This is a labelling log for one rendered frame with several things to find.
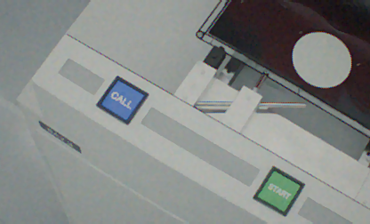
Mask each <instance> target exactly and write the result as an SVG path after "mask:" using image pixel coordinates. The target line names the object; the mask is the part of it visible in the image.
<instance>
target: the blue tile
mask: <svg viewBox="0 0 370 224"><path fill-rule="evenodd" d="M143 97H144V95H143V94H141V93H139V92H136V91H135V90H134V89H132V88H131V87H130V86H128V85H126V84H124V83H122V82H120V81H119V80H117V82H116V84H115V85H114V87H113V88H112V89H111V91H110V92H109V93H108V95H107V96H106V98H105V99H104V101H103V102H102V103H101V105H102V106H103V107H104V108H107V109H108V110H110V111H112V112H113V113H114V114H116V115H118V116H121V117H122V118H123V119H124V120H126V121H127V119H128V118H129V117H130V116H131V114H132V113H133V111H134V110H135V109H136V107H137V106H138V105H139V104H140V101H142V98H143Z"/></svg>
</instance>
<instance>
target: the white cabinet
mask: <svg viewBox="0 0 370 224"><path fill-rule="evenodd" d="M19 104H20V108H21V110H22V113H23V115H24V117H25V119H26V123H27V124H28V128H29V130H30V133H31V135H32V138H33V140H34V142H35V144H36V148H37V150H38V151H39V155H40V156H41V159H42V161H43V163H44V167H45V169H46V172H47V173H48V175H49V178H50V180H51V182H52V185H53V187H54V190H55V192H56V194H57V195H58V198H59V200H60V204H61V205H62V207H63V209H64V212H65V213H66V214H67V218H68V221H69V222H70V224H214V223H213V222H211V221H210V220H207V219H206V218H204V217H203V216H200V215H199V214H198V213H195V212H194V211H191V210H190V209H188V208H187V207H186V206H184V205H182V204H179V203H178V202H176V201H175V200H173V199H172V198H170V197H169V196H166V195H165V194H163V193H161V192H160V191H159V190H156V189H155V188H152V187H151V186H150V185H148V184H146V183H145V182H143V181H141V180H140V179H137V178H136V177H135V176H132V175H131V174H130V173H128V172H127V171H125V170H123V169H121V167H119V166H117V165H115V164H113V163H111V162H110V161H109V160H107V159H106V158H105V157H102V156H101V155H99V154H97V153H96V152H95V151H93V150H91V149H90V148H88V147H87V146H86V145H84V144H82V143H81V142H80V141H77V140H76V139H74V138H72V137H71V136H70V135H68V134H66V133H65V132H63V131H62V130H60V129H59V128H58V127H57V126H54V125H53V124H51V123H50V122H48V121H46V120H45V119H44V118H42V117H41V116H39V115H38V114H37V113H34V111H32V110H30V109H29V108H26V106H24V105H22V104H21V103H20V102H19Z"/></svg>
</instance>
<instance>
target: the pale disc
mask: <svg viewBox="0 0 370 224"><path fill-rule="evenodd" d="M293 62H294V67H295V68H296V71H297V72H298V74H299V75H300V76H301V77H302V78H303V80H305V81H306V82H308V83H310V84H312V85H314V86H318V87H334V86H336V85H337V84H340V83H341V82H343V80H345V78H346V77H347V76H348V75H349V72H350V67H351V58H350V53H349V51H348V49H347V47H346V46H345V44H343V43H342V42H341V41H340V40H339V39H338V38H336V37H334V36H332V35H328V34H325V33H311V34H307V35H306V36H304V37H302V38H301V39H300V40H298V43H296V45H295V47H294V50H293Z"/></svg>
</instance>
